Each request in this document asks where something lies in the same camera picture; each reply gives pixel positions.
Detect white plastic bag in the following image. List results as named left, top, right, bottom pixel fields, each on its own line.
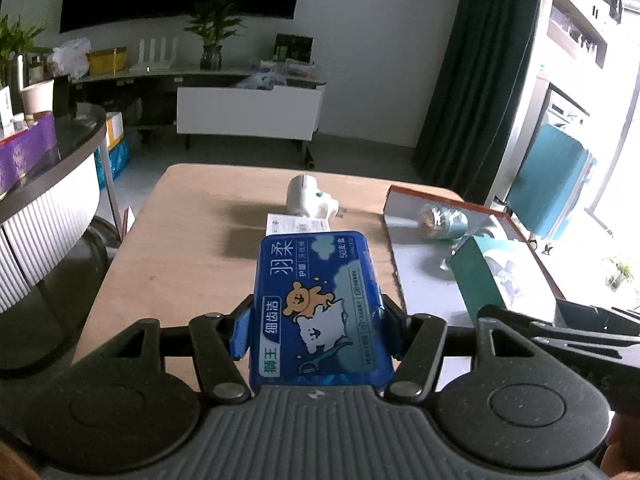
left=52, top=37, right=92, bottom=79

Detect pile of clear plastic packets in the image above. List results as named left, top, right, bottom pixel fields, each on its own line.
left=235, top=57, right=324, bottom=90

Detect purple patterned box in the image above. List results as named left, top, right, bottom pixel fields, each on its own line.
left=0, top=111, right=57, bottom=196

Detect white router with antennas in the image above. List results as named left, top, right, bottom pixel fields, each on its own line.
left=128, top=37, right=180, bottom=72

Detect white wall shelf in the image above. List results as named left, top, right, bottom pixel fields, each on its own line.
left=544, top=0, right=612, bottom=72

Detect white and yellow cardboard box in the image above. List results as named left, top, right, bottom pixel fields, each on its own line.
left=102, top=111, right=126, bottom=150

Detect plant in dark glass vase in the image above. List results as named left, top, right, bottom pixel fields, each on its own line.
left=184, top=0, right=247, bottom=71

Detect dark chair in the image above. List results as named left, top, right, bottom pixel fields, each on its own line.
left=0, top=215, right=124, bottom=377

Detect dark green box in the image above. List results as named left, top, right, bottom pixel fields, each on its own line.
left=274, top=33, right=315, bottom=64

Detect teal suitcase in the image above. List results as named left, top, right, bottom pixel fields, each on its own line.
left=507, top=122, right=599, bottom=244

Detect white printed leaflet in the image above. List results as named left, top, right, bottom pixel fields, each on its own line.
left=265, top=213, right=331, bottom=237

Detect small green plant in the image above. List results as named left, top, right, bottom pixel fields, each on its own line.
left=602, top=254, right=640, bottom=294

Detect dark green curtain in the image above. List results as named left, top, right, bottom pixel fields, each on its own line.
left=412, top=0, right=547, bottom=207

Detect blue plastic floss box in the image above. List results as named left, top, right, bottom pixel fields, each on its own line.
left=248, top=230, right=394, bottom=392

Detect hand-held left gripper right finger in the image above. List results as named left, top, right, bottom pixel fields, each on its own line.
left=381, top=292, right=557, bottom=405

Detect grey cardboard tray orange rim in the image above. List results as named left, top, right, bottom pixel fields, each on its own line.
left=384, top=185, right=569, bottom=327

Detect low white TV cabinet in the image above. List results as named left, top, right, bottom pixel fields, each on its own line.
left=70, top=67, right=327, bottom=152

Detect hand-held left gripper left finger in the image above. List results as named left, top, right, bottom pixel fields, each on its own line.
left=75, top=293, right=256, bottom=403

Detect potted plant in white pot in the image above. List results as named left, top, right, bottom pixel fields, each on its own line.
left=0, top=14, right=56, bottom=115

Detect curved counter with ribbed front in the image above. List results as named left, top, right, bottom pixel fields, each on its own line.
left=0, top=102, right=109, bottom=314

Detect blue plastic packages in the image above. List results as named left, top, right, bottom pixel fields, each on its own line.
left=95, top=140, right=132, bottom=191

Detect teal and white carton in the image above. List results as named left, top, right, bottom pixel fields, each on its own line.
left=446, top=236, right=559, bottom=324

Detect white power adapter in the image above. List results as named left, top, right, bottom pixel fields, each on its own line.
left=286, top=173, right=341, bottom=219

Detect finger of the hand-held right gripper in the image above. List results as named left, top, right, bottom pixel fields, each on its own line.
left=556, top=299, right=640, bottom=334
left=529, top=321, right=640, bottom=361

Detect white appliance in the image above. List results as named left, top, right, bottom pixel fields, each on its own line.
left=542, top=84, right=592, bottom=134

